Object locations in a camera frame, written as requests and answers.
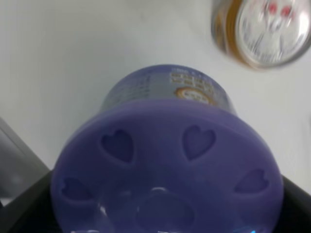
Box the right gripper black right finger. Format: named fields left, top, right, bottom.
left=267, top=176, right=311, bottom=233

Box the silver topped drink can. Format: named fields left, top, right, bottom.
left=211, top=0, right=311, bottom=69

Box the purple lidded container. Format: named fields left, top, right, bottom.
left=51, top=65, right=284, bottom=233

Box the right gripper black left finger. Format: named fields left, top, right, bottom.
left=0, top=171, right=63, bottom=233

